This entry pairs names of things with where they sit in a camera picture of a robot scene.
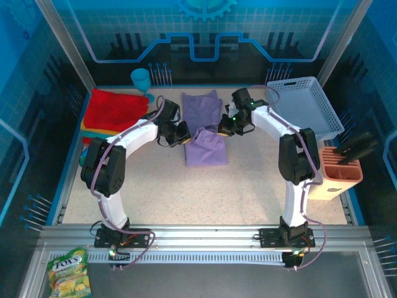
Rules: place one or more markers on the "lavender plastic basket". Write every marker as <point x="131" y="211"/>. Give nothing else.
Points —
<point x="304" y="105"/>

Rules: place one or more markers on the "blue green bowl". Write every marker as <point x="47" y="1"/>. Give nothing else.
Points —
<point x="83" y="158"/>

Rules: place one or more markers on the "pink white knife block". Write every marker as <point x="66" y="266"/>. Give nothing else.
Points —
<point x="332" y="183"/>

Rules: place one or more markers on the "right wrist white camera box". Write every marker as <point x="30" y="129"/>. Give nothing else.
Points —
<point x="231" y="107"/>

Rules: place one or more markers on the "blue plastic goblet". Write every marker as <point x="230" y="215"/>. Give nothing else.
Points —
<point x="141" y="80"/>

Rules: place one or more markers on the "thin red folded t-shirt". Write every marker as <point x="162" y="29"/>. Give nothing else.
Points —
<point x="86" y="141"/>

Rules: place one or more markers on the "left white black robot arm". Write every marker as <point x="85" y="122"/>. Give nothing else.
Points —
<point x="105" y="167"/>

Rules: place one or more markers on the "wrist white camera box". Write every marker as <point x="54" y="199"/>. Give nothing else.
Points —
<point x="176" y="118"/>
<point x="231" y="107"/>

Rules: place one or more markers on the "grey metal platform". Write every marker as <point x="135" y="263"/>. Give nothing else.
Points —
<point x="217" y="282"/>

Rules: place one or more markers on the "large red folded t-shirt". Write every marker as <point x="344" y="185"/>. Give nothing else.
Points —
<point x="114" y="105"/>

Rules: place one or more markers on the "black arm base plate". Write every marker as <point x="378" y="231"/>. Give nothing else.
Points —
<point x="268" y="237"/>
<point x="139" y="239"/>

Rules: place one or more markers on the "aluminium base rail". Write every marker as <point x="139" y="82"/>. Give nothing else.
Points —
<point x="201" y="236"/>

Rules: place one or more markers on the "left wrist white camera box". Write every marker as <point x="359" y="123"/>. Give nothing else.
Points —
<point x="176" y="118"/>

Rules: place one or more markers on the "purple printed t-shirt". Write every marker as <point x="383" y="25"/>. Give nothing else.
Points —
<point x="204" y="152"/>

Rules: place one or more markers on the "green yellow candy bag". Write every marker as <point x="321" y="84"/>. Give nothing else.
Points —
<point x="68" y="273"/>

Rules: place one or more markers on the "aluminium frame post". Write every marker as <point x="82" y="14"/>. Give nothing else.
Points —
<point x="351" y="31"/>
<point x="59" y="31"/>

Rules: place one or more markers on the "teal folded t-shirt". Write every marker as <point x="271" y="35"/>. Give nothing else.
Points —
<point x="93" y="134"/>

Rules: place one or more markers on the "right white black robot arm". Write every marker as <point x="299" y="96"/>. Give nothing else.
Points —
<point x="297" y="161"/>

